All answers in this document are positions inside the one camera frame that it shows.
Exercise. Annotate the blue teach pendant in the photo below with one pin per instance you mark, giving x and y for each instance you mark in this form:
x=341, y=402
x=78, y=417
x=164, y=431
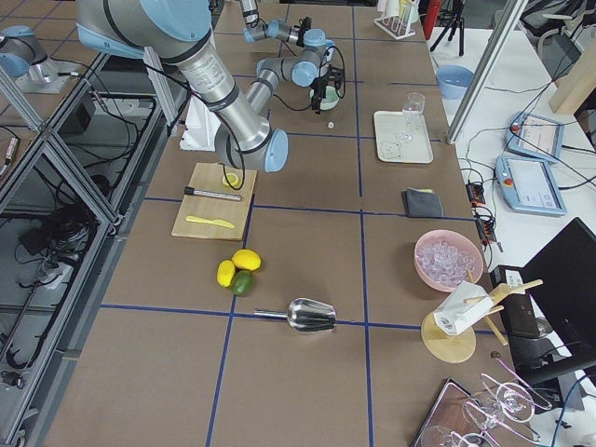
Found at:
x=535, y=136
x=527, y=185

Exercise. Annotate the halved lemon slice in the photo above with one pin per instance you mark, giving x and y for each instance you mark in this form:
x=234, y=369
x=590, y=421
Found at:
x=230, y=179

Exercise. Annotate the aluminium frame post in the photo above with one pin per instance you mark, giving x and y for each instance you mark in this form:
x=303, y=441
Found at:
x=495, y=45

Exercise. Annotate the black camera tripod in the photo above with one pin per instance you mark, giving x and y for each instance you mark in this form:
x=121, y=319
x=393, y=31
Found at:
x=455, y=25

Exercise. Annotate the grey folded cloth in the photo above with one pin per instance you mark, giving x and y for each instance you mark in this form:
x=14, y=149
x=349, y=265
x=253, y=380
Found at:
x=421, y=204

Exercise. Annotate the cream bear tray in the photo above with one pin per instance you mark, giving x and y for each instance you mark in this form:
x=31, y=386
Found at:
x=388, y=149

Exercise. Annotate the black monitor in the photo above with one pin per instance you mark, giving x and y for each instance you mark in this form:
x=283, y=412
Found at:
x=566, y=265

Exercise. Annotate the clear wine glass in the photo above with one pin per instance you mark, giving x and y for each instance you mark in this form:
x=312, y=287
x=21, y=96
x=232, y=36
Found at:
x=411, y=112

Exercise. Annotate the yellow lemon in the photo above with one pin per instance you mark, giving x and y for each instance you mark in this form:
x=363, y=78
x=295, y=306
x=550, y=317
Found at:
x=225, y=273
x=246, y=259

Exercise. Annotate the yellow plastic knife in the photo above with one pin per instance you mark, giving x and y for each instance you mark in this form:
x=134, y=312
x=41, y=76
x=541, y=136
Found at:
x=216, y=222

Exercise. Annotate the wooden cutting board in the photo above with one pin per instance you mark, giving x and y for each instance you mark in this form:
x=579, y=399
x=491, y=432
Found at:
x=210, y=177

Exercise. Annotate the metal ice scoop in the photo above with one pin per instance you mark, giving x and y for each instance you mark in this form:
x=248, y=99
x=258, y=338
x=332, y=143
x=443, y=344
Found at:
x=304, y=315

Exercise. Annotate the blue bowl with fork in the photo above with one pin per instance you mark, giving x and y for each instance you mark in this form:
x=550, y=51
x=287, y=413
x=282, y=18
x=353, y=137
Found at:
x=453, y=80

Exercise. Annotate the green lime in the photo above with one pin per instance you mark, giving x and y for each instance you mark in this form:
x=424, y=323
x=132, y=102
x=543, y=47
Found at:
x=242, y=283

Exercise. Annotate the pink bowl of ice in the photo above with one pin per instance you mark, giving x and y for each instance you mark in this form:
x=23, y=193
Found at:
x=445, y=258

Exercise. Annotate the white wire cup rack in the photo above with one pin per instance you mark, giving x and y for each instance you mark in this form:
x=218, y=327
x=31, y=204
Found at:
x=397, y=17

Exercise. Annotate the green ceramic bowl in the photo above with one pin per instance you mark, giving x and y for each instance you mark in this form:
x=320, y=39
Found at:
x=330, y=100

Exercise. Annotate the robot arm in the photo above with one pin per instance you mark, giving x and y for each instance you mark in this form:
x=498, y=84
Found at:
x=180, y=34
x=256, y=29

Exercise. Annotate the wooden cup stand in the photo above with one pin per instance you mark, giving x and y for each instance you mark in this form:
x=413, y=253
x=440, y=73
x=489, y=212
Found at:
x=447, y=332

